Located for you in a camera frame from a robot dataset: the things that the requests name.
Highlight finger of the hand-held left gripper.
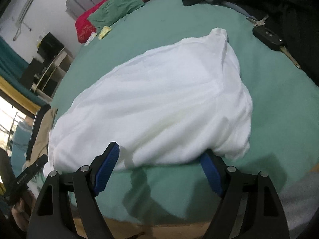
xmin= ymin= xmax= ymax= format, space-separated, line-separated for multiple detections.
xmin=10 ymin=154 xmax=49 ymax=192

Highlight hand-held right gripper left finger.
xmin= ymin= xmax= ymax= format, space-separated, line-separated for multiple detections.
xmin=26 ymin=141 xmax=120 ymax=239

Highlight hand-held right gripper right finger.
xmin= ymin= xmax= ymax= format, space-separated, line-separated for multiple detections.
xmin=199 ymin=151 xmax=291 ymax=239

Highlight white hooded jacket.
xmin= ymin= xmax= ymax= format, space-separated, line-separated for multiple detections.
xmin=43 ymin=27 xmax=254 ymax=179

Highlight pile of black clothes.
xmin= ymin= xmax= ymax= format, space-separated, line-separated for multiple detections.
xmin=181 ymin=0 xmax=319 ymax=90

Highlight person's left hand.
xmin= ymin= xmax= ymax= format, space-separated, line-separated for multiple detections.
xmin=11 ymin=190 xmax=35 ymax=232

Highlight light blue printed blanket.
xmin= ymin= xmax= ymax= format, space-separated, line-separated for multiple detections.
xmin=11 ymin=119 xmax=36 ymax=160

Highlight tablet with silver edge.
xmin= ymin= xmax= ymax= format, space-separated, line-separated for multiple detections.
xmin=26 ymin=104 xmax=52 ymax=160

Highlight beige cloth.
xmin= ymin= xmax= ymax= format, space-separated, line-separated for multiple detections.
xmin=24 ymin=108 xmax=58 ymax=170

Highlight yellow curtain strip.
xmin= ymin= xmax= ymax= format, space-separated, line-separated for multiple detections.
xmin=0 ymin=76 xmax=41 ymax=115

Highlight person's light grey clothing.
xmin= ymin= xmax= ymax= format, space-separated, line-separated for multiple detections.
xmin=279 ymin=172 xmax=319 ymax=239

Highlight white desk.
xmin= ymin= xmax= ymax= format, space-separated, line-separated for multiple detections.
xmin=20 ymin=47 xmax=74 ymax=99

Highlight teal curtain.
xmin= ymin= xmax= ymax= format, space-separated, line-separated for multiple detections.
xmin=0 ymin=36 xmax=48 ymax=110

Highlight white and green packet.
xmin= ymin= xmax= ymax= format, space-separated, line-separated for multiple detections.
xmin=84 ymin=32 xmax=98 ymax=46

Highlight yellow packet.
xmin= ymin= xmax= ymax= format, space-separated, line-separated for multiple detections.
xmin=98 ymin=26 xmax=113 ymax=40

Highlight red patterned pillow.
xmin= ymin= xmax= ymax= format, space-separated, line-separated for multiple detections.
xmin=75 ymin=0 xmax=156 ymax=44

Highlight black car key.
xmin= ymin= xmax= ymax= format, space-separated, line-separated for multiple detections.
xmin=252 ymin=26 xmax=302 ymax=70

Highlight silver keys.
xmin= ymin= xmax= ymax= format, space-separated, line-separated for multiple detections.
xmin=246 ymin=14 xmax=270 ymax=28

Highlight green pillow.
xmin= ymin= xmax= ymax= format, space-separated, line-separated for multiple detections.
xmin=88 ymin=0 xmax=146 ymax=33

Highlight white air conditioner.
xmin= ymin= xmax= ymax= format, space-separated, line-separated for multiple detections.
xmin=12 ymin=0 xmax=42 ymax=41

